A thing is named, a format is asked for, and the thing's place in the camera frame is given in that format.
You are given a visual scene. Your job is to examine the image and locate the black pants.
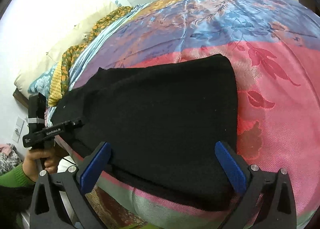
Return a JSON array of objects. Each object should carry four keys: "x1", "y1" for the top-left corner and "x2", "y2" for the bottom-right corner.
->
[{"x1": 51, "y1": 54, "x2": 238, "y2": 212}]

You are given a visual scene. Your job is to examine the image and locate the person's left hand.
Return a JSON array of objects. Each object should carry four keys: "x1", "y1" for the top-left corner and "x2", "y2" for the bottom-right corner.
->
[{"x1": 22, "y1": 148, "x2": 60, "y2": 182}]

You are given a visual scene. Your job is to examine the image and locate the grey patterned cloth pile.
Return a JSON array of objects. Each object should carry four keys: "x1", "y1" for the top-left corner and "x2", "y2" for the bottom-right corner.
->
[{"x1": 0, "y1": 144, "x2": 22, "y2": 175}]

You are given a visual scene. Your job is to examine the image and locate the teal floral pillow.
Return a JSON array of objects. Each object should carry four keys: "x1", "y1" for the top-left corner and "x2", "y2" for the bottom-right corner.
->
[{"x1": 28, "y1": 64, "x2": 57, "y2": 99}]

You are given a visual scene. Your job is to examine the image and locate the cream padded headboard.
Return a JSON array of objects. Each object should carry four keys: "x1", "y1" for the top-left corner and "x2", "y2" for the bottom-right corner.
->
[{"x1": 14, "y1": 2, "x2": 120, "y2": 99}]

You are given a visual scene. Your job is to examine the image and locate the yellow orange floral blanket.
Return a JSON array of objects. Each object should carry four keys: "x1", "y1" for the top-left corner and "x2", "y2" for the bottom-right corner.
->
[{"x1": 47, "y1": 6, "x2": 133, "y2": 106}]

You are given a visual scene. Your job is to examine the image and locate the striped light blue sheet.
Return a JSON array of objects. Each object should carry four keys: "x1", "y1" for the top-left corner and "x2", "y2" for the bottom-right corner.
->
[{"x1": 45, "y1": 3, "x2": 149, "y2": 127}]

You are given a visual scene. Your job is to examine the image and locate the multicolour floral bedspread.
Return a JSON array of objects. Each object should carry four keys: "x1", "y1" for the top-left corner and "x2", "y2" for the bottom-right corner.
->
[{"x1": 67, "y1": 0, "x2": 319, "y2": 228}]

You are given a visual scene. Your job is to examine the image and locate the white wall switch plate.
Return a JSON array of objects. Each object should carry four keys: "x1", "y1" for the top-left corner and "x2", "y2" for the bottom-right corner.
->
[{"x1": 11, "y1": 117, "x2": 24, "y2": 143}]

